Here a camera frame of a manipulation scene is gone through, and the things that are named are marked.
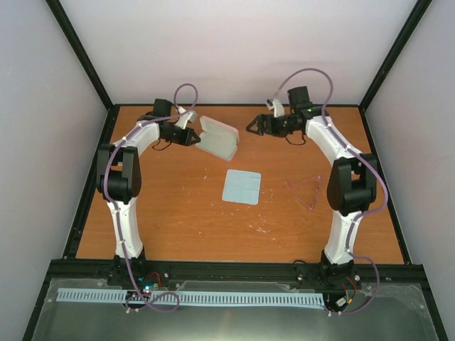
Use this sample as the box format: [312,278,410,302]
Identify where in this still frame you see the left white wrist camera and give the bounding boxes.
[175,106,198,129]

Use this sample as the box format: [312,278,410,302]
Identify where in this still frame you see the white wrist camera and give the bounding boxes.
[175,106,198,129]
[266,99,285,118]

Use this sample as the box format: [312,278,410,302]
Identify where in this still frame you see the purple cable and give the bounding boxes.
[100,83,198,313]
[267,67,387,317]

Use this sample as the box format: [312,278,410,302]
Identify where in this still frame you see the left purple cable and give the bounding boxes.
[100,83,198,313]

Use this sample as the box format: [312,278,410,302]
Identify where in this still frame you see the black aluminium frame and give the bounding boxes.
[23,1,448,340]

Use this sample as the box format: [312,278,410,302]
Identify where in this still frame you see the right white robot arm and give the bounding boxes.
[246,86,377,286]

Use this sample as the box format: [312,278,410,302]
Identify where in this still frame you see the light blue cleaning cloth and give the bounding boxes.
[222,169,262,205]

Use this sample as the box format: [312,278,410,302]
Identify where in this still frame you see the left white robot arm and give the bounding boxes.
[96,99,200,259]

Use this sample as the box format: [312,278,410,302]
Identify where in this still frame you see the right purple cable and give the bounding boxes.
[267,67,387,317]

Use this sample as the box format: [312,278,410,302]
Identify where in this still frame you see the transparent pink sunglasses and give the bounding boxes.
[285,175,323,211]

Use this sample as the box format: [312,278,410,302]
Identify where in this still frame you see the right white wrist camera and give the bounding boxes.
[266,99,285,118]

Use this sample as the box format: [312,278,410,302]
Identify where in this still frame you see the light blue slotted cable duct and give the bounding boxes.
[55,288,325,309]

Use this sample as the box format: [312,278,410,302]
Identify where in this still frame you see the metal base plate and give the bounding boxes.
[33,280,437,340]

